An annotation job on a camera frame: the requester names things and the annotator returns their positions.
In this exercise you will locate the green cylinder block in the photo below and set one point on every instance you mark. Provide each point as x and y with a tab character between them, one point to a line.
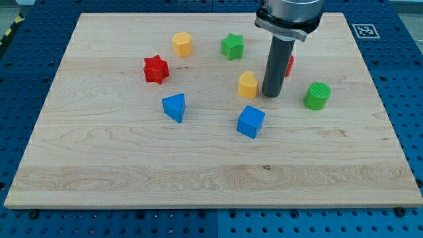
317	96

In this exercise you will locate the blue triangle block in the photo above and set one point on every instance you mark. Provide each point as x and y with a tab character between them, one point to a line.
174	107

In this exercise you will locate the white fiducial marker tag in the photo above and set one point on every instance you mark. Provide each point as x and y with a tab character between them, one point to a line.
365	31

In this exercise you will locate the light wooden board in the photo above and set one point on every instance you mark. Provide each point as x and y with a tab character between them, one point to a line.
103	141

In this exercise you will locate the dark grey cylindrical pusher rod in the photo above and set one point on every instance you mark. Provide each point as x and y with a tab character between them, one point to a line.
276	67

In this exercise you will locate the red block behind rod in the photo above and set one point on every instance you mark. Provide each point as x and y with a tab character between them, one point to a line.
290	65

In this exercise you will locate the blue cube block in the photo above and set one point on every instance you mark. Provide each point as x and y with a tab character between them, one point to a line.
250	121

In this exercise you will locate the yellow black hazard tape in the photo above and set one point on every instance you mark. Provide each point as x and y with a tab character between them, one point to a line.
12	30

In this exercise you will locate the green star block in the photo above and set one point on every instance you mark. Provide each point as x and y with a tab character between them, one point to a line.
232	46

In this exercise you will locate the yellow heart block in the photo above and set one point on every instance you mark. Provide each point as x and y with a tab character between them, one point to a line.
247	85

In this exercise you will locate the yellow hexagon block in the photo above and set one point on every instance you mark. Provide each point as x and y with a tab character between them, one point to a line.
182	44

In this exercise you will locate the red star block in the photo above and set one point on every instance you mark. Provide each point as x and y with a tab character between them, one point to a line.
155	69

